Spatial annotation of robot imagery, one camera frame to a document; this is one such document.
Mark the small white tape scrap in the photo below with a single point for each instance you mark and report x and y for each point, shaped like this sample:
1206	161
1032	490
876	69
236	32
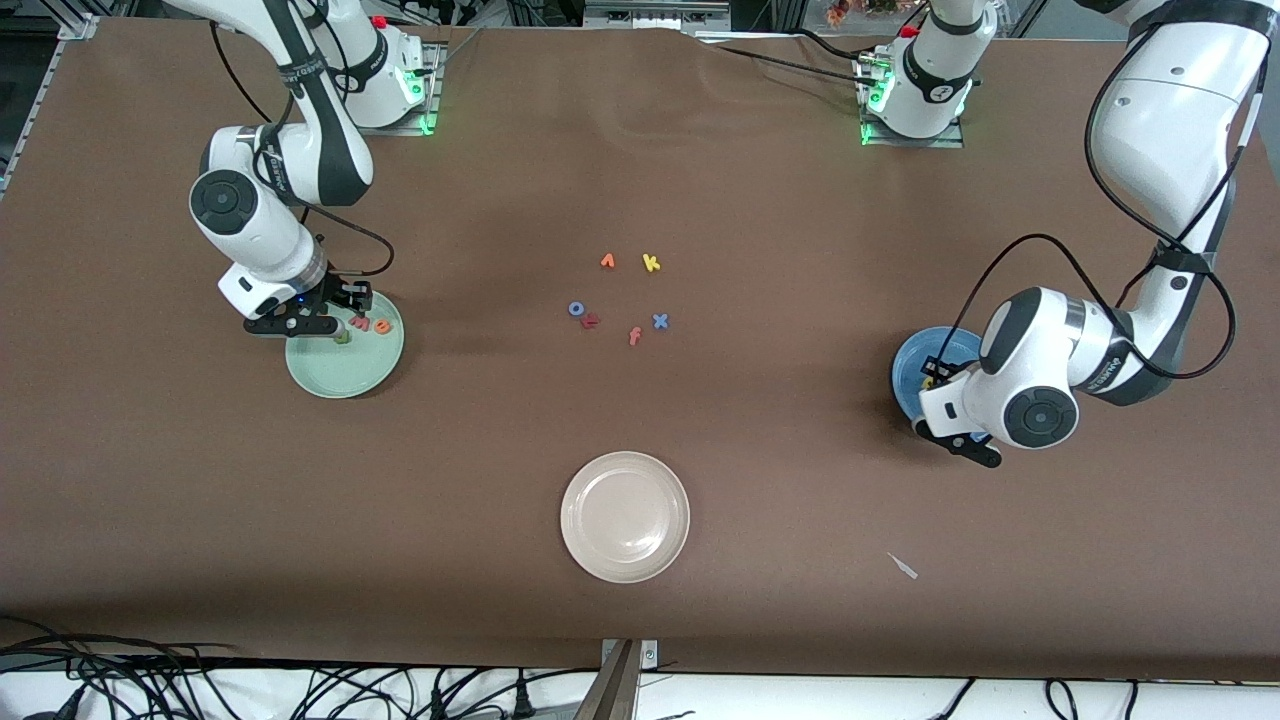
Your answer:
905	568

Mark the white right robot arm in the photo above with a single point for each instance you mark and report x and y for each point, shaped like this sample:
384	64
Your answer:
250	220

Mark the small metal bracket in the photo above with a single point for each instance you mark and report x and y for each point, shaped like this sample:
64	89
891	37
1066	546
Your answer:
650	655

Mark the blue round plate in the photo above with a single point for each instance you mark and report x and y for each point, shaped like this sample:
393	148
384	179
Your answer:
910	370

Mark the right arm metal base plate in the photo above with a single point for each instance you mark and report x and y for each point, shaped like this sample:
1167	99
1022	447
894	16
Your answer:
432	110

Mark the grey metal background rack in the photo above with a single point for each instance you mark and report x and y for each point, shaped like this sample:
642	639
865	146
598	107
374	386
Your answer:
650	12

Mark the aluminium table frame rail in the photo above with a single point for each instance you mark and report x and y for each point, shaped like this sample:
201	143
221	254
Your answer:
80	22

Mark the orange artificial flowers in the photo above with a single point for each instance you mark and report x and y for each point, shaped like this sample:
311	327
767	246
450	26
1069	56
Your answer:
840	12

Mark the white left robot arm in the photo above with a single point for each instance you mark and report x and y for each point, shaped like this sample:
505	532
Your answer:
1170	130

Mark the aluminium profile bar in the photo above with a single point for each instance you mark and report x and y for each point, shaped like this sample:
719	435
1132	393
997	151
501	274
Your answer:
612	695

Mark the green round plate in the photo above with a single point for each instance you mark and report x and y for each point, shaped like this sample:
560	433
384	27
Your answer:
340	375

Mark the beige round plate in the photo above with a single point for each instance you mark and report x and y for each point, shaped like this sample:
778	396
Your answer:
625	517

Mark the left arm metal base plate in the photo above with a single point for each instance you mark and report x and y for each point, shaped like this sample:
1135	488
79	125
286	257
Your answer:
910	143

